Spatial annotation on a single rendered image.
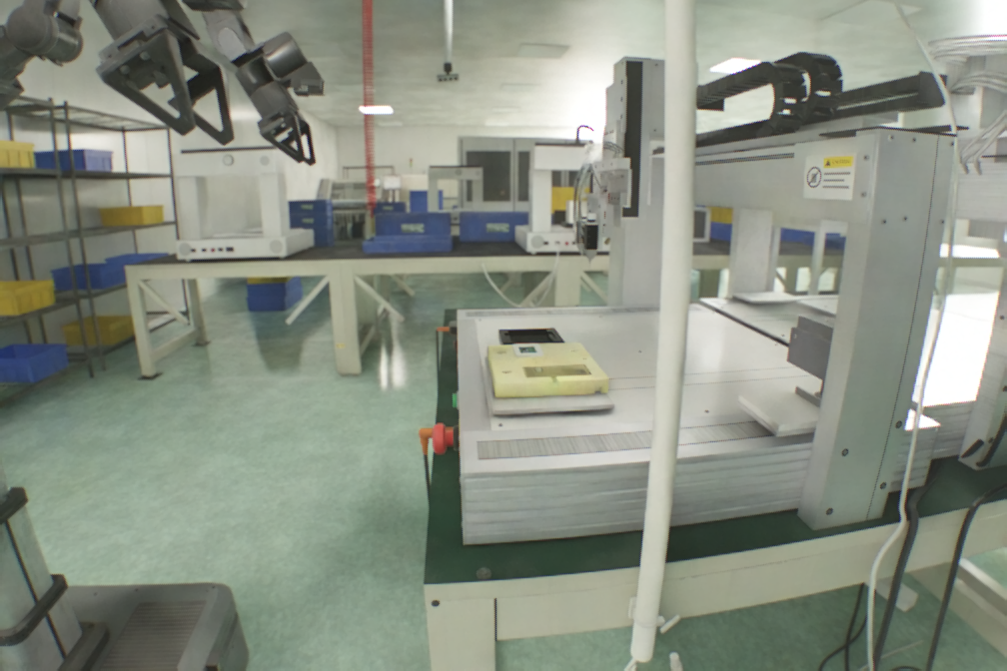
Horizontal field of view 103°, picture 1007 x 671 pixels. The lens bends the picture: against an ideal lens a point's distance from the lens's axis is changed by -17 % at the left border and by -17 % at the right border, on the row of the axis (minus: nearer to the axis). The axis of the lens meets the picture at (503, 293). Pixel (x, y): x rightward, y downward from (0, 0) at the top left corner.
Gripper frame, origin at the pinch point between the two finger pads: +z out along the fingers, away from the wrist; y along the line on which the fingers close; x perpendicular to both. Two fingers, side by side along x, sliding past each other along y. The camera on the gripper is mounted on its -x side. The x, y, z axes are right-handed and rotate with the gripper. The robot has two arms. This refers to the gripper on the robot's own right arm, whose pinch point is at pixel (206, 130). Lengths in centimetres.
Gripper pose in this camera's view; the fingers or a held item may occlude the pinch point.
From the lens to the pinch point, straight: 53.4
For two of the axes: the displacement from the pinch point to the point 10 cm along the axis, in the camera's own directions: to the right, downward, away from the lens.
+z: 4.9, 8.3, 2.7
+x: -8.5, 5.2, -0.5
